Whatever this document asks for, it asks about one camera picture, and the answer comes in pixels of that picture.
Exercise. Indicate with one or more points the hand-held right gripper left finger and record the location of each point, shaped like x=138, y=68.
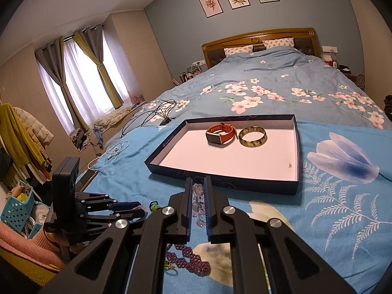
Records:
x=188, y=211

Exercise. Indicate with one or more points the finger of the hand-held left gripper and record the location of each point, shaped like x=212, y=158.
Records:
x=128, y=215
x=122, y=205

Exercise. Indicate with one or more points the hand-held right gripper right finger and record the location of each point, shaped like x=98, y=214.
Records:
x=208, y=211

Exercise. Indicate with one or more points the small green bead ornament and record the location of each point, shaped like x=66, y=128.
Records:
x=154, y=205

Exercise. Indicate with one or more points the dark blue cardboard tray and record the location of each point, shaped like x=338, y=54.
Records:
x=232, y=159

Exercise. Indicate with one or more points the person's left forearm pink sleeve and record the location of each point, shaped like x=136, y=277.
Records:
x=27, y=242

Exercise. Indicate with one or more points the pile of mixed clothes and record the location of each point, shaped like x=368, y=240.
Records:
x=84, y=139

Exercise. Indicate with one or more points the blue plastic basket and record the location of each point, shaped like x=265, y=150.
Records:
x=17, y=213

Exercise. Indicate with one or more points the white down jacket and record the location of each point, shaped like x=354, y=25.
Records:
x=38, y=125

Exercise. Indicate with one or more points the yellow hanging coat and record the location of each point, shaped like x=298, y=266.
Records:
x=18, y=134

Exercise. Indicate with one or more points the green marbled bangle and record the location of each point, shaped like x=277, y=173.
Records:
x=243, y=141

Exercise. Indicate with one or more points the cream folded blanket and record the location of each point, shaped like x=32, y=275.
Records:
x=113, y=116

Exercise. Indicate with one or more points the olive knitted cardigan with buttons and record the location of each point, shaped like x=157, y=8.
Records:
x=21, y=263

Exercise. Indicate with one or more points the white sheer curtain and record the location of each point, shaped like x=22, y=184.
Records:
x=79, y=82

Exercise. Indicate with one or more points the small pink fan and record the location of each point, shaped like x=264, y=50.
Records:
x=137, y=99

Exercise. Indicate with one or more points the grey and olive curtain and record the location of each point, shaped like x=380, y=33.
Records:
x=92, y=49
x=58, y=73

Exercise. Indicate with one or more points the blue tulip print blanket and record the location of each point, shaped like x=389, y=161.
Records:
x=321, y=220

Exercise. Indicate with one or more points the blue floral duvet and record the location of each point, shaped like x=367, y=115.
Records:
x=245, y=79

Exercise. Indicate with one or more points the cosmetics on nightstand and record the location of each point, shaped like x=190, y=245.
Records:
x=190, y=73

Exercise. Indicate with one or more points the white patterned pillow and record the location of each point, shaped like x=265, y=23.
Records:
x=239, y=50
x=278, y=43

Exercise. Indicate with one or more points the wooden bed headboard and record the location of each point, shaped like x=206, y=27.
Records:
x=245, y=38

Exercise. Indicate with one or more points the white wall socket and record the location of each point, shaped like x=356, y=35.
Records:
x=198, y=63
x=329, y=49

